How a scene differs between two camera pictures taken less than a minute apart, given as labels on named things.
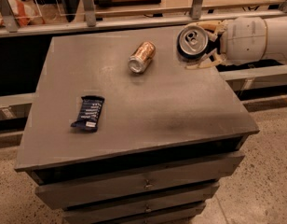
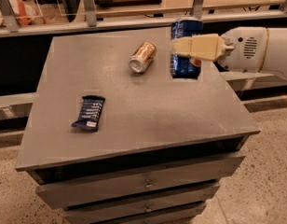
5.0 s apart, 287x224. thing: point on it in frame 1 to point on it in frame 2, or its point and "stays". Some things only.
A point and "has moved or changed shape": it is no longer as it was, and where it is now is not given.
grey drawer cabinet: x=166 y=134 stays
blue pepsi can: x=192 y=42 has moved or changed shape
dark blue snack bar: x=89 y=111 stays
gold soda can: x=143 y=54 stays
